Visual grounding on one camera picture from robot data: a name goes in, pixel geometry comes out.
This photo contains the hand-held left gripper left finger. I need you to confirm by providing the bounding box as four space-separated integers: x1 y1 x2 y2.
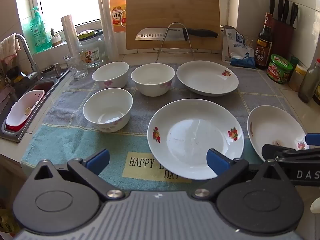
32 149 125 202

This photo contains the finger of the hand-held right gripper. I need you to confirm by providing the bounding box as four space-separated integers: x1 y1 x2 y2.
262 144 320 160
305 133 320 145

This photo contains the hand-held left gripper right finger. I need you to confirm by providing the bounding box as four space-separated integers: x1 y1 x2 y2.
193 149 284 202

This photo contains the white fruit-print plate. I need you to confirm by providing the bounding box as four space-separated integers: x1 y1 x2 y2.
176 60 239 97
247 105 309 162
147 99 245 180

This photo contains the white floral bowl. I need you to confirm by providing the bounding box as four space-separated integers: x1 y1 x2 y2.
131 64 174 97
92 62 130 90
83 88 133 133

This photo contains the grey and teal printed mat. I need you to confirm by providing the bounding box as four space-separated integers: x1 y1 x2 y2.
20 62 307 193

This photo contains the grey glass bottle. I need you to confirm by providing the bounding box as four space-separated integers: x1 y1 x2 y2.
297 58 320 103

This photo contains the yellow-lidded jar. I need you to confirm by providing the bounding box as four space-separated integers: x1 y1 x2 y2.
289 64 308 92

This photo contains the green-lidded jar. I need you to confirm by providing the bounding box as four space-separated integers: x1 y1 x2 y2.
266 54 293 84

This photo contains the steel sink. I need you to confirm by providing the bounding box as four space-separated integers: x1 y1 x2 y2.
0 67 70 143

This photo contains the white and red drain basket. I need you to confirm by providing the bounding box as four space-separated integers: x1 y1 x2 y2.
5 89 45 132

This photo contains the clear drinking glass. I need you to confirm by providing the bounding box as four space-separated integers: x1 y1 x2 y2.
64 52 88 80

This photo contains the dark sauce bottle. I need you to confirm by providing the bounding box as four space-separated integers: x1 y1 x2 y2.
255 12 273 70

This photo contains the dark red knife block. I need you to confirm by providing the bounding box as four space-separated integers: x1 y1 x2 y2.
271 17 295 58

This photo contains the white and blue bag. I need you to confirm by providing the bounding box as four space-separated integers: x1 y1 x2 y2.
221 25 257 69

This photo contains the glass storage jar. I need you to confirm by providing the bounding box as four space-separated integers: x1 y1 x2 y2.
77 29 105 68

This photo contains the pink scalloped dishcloth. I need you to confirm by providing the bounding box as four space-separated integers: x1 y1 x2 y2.
0 84 14 113

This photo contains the small potted plant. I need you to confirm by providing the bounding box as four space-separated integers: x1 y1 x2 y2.
49 28 62 47

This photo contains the steel faucet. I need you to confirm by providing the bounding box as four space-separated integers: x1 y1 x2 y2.
15 34 43 80

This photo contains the green dish soap bottle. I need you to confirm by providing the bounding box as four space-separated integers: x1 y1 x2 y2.
29 6 53 53

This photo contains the pink and white rag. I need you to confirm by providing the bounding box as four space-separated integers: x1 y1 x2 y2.
0 35 22 63

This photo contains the amber liquid jug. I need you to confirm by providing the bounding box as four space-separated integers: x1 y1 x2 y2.
109 0 128 33

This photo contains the window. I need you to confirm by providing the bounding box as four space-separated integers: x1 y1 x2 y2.
35 0 218 28

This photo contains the bamboo cutting board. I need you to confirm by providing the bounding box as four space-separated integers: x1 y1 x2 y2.
126 0 223 50

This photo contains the black-handled kitchen knife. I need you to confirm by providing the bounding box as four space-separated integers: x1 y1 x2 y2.
135 27 219 41

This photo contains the steel wire board rack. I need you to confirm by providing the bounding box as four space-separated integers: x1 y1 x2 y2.
153 22 199 63

